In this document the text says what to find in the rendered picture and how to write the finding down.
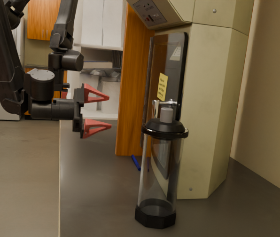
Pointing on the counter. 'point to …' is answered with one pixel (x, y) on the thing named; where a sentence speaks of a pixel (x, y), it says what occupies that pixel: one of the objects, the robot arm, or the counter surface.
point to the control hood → (170, 12)
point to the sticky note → (162, 87)
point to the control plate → (151, 10)
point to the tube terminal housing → (211, 90)
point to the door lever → (159, 106)
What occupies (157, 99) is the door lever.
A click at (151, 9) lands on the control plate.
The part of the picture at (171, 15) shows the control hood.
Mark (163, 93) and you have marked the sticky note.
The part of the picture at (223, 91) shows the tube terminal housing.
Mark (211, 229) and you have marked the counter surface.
